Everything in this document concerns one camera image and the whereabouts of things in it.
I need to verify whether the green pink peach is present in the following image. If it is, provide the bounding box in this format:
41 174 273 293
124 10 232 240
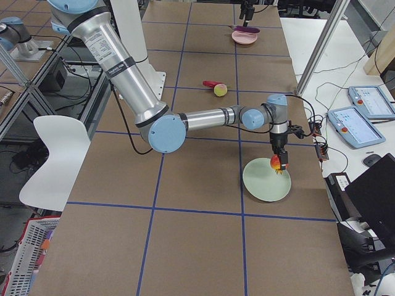
213 83 228 97

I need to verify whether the red chili pepper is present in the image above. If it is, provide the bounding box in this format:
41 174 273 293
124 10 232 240
202 80 228 89

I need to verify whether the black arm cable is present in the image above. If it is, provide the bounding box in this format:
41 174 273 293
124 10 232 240
285 94 328 138

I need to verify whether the blue teach pendant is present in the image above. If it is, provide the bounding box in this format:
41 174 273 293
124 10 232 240
348 86 394 120
327 106 386 149

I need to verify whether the purple eggplant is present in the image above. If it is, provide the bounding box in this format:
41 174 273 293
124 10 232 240
229 25 260 33

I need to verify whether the blue teach pendant near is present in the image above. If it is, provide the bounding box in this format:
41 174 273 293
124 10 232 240
327 106 386 149

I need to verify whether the white chair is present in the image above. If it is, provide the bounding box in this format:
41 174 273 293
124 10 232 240
19 115 91 212

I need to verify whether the black computer mouse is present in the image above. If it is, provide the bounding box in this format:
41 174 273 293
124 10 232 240
362 154 381 167

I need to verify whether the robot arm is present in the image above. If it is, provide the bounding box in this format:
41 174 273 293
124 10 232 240
49 1 306 170

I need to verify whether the pink plastic basket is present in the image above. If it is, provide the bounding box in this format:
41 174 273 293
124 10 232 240
1 216 60 295

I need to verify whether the red pomegranate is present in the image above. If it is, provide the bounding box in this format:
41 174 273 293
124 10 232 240
270 154 289 175

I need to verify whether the blue teach pendant far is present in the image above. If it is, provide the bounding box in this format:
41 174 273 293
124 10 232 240
348 86 394 120

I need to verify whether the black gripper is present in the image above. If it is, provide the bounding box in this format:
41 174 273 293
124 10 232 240
270 123 304 170
239 0 256 27

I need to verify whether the aluminium frame post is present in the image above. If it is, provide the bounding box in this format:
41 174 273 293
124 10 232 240
295 0 350 96

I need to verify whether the green plate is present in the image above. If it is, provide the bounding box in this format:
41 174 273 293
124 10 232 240
243 158 291 202

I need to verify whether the pink plate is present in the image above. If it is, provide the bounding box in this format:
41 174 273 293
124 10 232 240
231 31 258 45

